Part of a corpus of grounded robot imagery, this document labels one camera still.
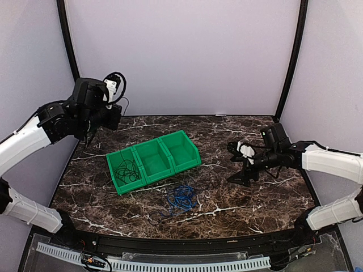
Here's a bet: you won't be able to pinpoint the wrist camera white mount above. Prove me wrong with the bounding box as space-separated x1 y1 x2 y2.
227 141 255 165
103 71 126 109

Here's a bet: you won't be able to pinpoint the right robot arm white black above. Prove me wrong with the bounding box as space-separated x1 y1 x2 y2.
227 123 362 246

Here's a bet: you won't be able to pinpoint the black thin cable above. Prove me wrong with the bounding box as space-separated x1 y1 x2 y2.
113 150 141 185

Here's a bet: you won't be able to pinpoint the green plastic three-compartment bin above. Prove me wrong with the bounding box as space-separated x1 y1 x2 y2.
106 130 201 195

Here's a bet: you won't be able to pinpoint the black cable on table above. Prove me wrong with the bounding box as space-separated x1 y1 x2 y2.
149 208 176 229

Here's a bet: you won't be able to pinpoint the black frame post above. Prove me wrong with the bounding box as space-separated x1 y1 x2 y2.
56 0 80 82
273 0 309 122

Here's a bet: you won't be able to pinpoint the black frame post right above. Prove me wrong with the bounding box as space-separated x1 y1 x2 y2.
273 0 309 122

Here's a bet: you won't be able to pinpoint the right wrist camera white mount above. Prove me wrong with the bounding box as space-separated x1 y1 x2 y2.
227 141 255 165

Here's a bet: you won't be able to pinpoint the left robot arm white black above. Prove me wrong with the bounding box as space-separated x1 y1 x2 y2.
1 72 126 247

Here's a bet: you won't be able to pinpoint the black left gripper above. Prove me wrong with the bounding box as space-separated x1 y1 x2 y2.
77 102 122 134

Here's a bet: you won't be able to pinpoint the blue tangled cable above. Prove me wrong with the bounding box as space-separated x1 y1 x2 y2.
160 184 199 219

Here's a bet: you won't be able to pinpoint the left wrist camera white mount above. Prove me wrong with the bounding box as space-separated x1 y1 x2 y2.
103 71 126 109

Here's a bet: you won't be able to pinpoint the black front rail base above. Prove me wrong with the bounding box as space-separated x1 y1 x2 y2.
19 226 353 271

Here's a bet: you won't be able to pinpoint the white slotted cable duct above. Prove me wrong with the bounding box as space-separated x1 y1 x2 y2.
36 242 271 271

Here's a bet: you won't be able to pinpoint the black frame post left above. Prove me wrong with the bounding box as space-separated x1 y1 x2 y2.
56 0 80 82

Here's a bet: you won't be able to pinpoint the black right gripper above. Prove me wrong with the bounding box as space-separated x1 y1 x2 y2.
227 147 280 187

